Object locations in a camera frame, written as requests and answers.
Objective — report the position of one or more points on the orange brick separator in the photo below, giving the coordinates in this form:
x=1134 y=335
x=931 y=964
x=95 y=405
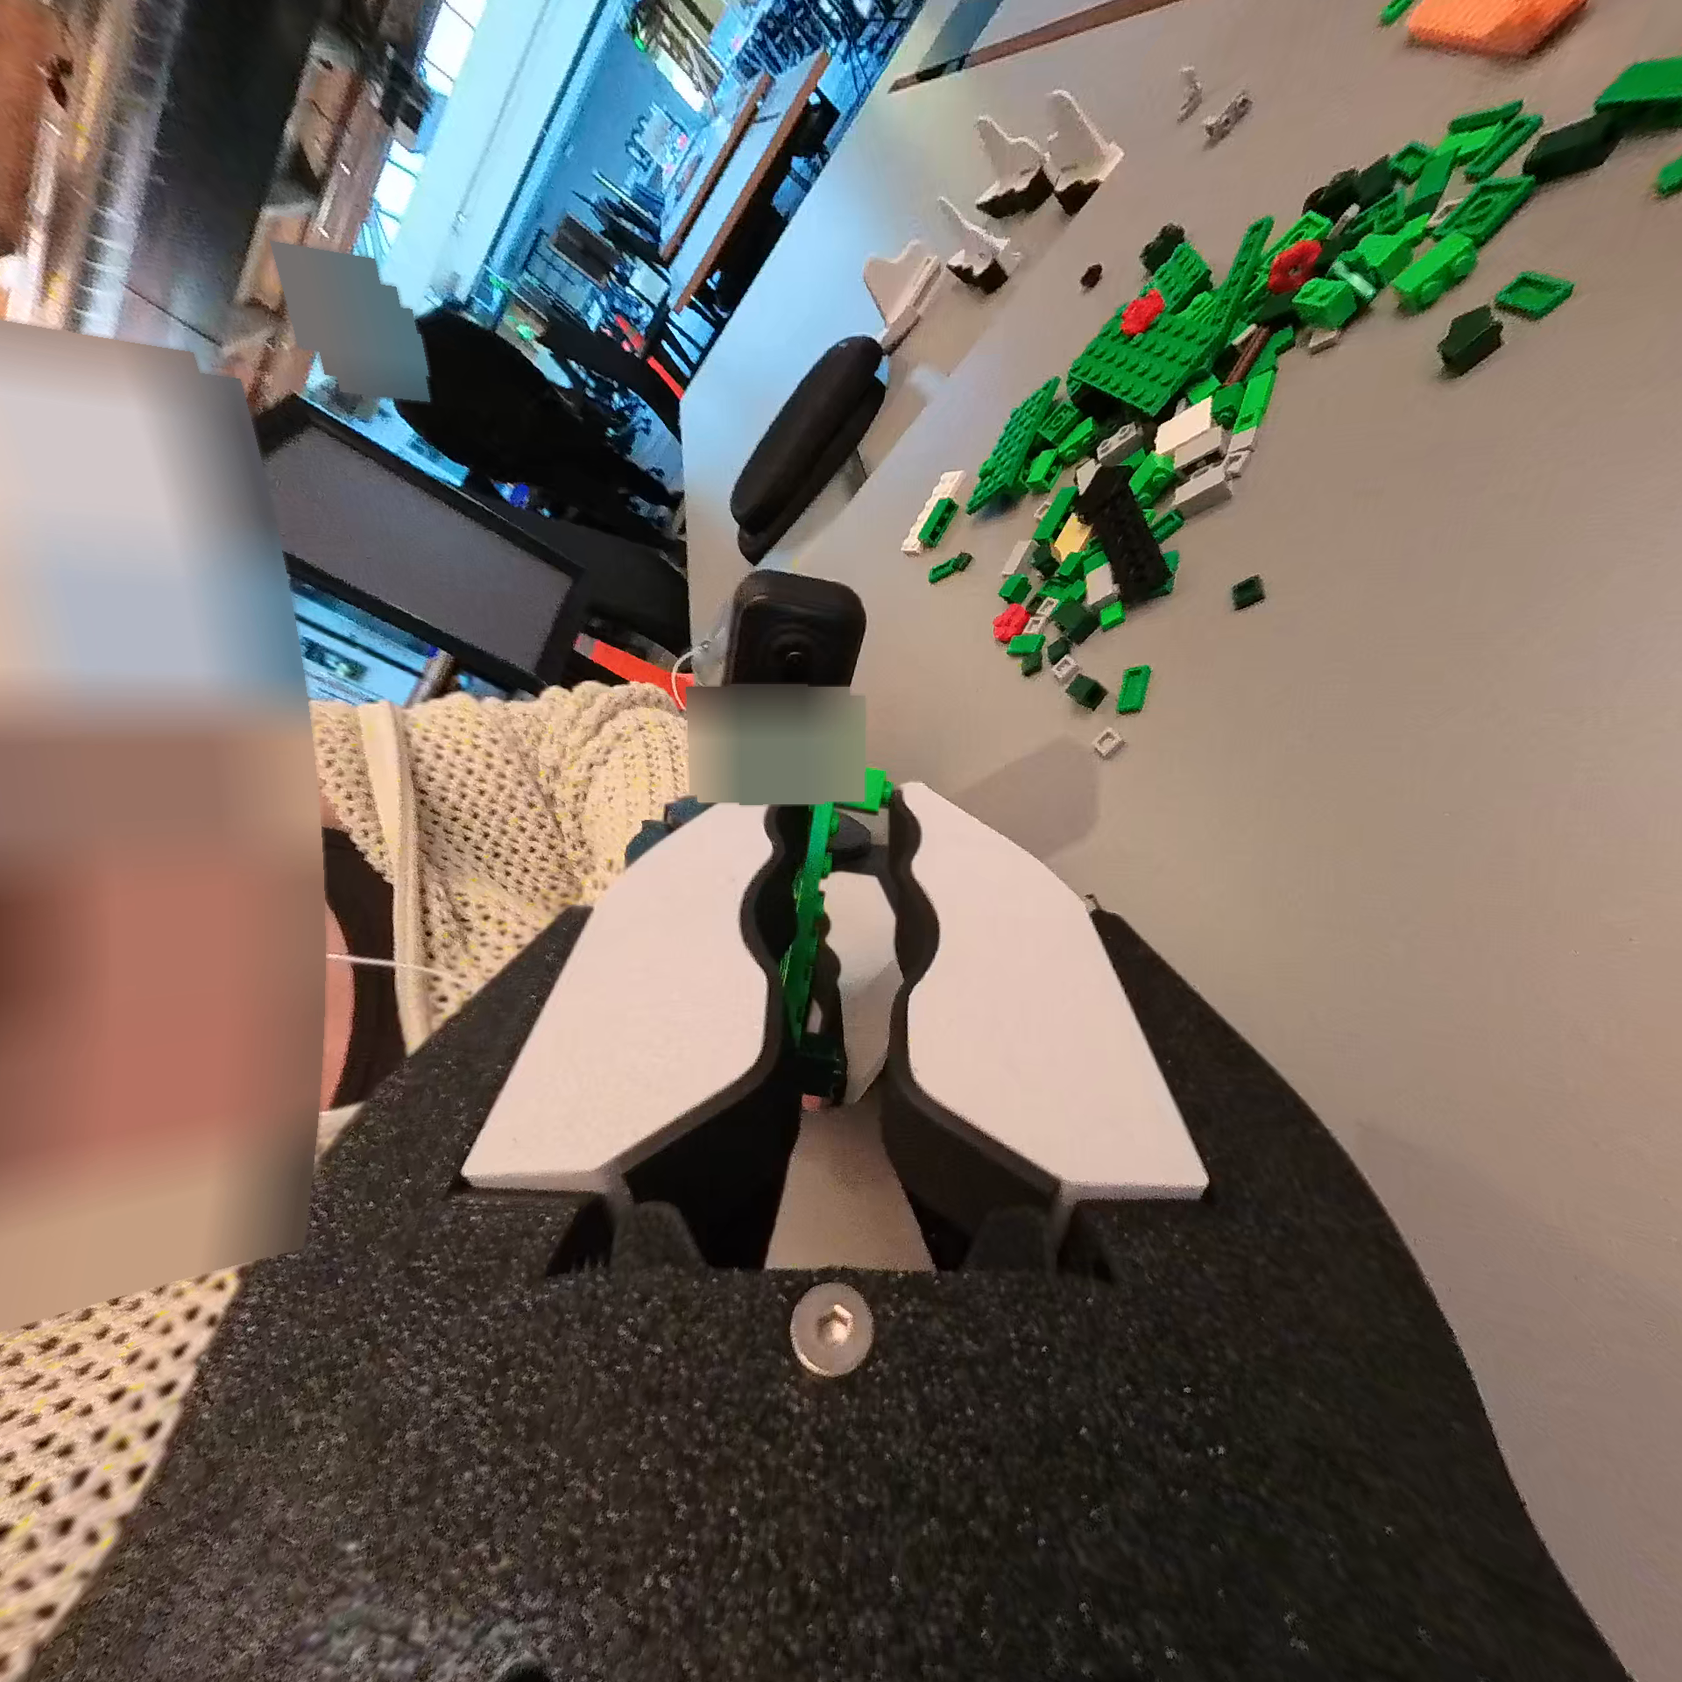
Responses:
x=1493 y=20

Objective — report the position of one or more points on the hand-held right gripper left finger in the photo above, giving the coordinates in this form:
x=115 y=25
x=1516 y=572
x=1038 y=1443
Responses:
x=632 y=1026

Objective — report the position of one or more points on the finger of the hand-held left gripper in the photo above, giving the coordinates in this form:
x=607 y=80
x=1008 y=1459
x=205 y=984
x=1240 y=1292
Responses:
x=868 y=973

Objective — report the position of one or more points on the green holed lego plate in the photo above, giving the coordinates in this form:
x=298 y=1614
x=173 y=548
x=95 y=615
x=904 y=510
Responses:
x=798 y=946

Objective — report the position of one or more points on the black desk monitor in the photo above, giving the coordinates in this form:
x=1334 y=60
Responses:
x=434 y=551

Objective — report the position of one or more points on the white and black fin piece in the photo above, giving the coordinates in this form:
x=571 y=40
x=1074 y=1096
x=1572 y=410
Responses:
x=904 y=298
x=1083 y=145
x=1011 y=166
x=979 y=250

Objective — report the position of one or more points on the person's black undershirt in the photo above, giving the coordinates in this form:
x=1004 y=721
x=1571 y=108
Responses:
x=361 y=946

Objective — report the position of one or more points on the pile of loose lego pieces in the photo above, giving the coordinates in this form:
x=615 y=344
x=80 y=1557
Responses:
x=1145 y=356

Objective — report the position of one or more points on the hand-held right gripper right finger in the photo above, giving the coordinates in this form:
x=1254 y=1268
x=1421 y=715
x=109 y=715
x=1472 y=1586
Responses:
x=1051 y=1038

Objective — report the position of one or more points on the small grey lego piece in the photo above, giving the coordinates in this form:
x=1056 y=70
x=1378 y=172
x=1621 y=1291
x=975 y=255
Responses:
x=1191 y=96
x=1229 y=117

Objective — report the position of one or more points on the black oblong case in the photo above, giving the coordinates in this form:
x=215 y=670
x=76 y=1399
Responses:
x=807 y=448

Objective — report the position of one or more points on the person in cream knit sweater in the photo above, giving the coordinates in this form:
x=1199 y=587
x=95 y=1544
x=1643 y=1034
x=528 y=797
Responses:
x=526 y=815

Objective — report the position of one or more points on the wooden office desk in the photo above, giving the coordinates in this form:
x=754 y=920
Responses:
x=749 y=160

